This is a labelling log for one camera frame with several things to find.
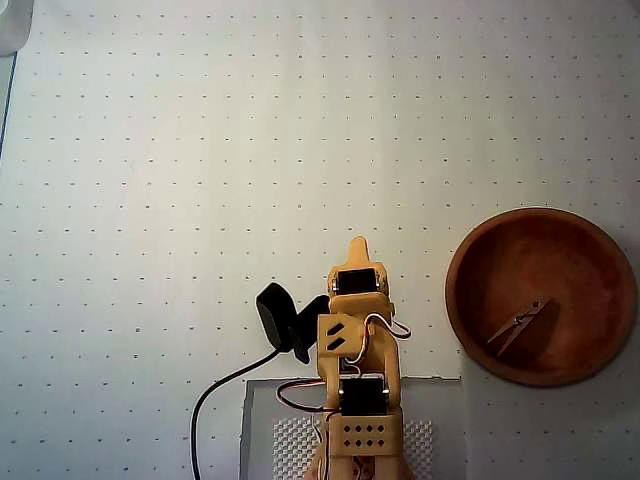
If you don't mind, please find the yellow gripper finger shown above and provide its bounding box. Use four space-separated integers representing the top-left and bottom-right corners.
347 236 374 270

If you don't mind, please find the yellow gripper body with servo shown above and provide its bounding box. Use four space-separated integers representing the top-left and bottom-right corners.
327 262 395 322

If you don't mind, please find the wooden clothespin with metal spring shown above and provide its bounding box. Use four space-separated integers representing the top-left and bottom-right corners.
486 295 556 358

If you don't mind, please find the round brown wooden bowl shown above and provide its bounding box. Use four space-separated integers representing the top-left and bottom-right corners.
444 207 634 388

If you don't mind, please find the white textured anti-slip mat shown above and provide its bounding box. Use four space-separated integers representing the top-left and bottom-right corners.
272 419 434 480

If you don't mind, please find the white dotted paper mat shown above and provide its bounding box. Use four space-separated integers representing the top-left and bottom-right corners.
0 0 640 480

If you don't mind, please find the white plastic object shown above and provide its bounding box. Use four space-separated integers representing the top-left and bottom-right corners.
0 0 34 56

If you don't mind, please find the red white servo wire loop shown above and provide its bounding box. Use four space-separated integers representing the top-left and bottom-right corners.
366 314 414 343

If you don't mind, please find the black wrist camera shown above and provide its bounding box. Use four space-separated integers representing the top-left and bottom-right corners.
255 282 329 365

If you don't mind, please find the black camera cable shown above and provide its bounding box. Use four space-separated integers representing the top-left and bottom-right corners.
191 347 279 480

